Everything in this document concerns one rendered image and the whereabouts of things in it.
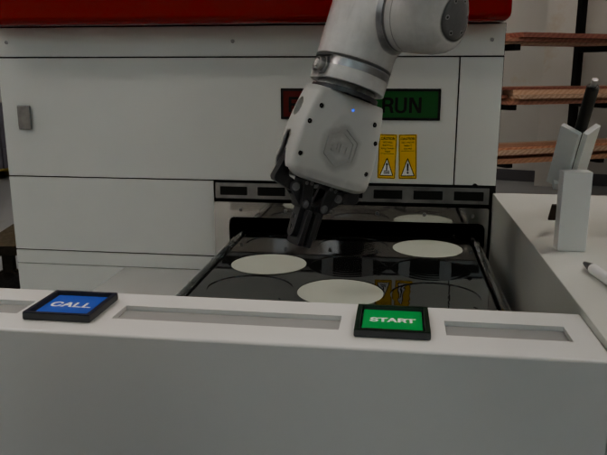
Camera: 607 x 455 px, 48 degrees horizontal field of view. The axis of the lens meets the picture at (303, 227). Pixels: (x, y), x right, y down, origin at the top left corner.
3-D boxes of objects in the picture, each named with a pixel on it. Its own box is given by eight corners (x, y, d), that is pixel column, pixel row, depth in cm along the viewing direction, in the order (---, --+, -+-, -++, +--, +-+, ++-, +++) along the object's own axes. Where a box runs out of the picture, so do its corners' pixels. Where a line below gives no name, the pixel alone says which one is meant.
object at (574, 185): (541, 237, 77) (550, 119, 74) (576, 238, 76) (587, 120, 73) (553, 251, 71) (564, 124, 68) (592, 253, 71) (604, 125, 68)
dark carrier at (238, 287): (247, 235, 108) (247, 231, 108) (468, 242, 104) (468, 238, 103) (181, 308, 75) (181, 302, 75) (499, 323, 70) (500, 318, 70)
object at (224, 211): (218, 255, 115) (216, 199, 112) (484, 264, 109) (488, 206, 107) (215, 257, 113) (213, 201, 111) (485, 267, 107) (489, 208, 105)
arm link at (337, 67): (333, 49, 68) (324, 78, 68) (404, 78, 72) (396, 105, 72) (300, 52, 75) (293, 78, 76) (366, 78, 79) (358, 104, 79)
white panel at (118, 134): (24, 258, 122) (2, 28, 113) (488, 276, 111) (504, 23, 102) (14, 263, 119) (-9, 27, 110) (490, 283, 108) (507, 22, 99)
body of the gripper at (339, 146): (322, 68, 68) (289, 174, 69) (403, 99, 73) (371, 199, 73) (293, 69, 75) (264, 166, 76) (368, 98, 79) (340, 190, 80)
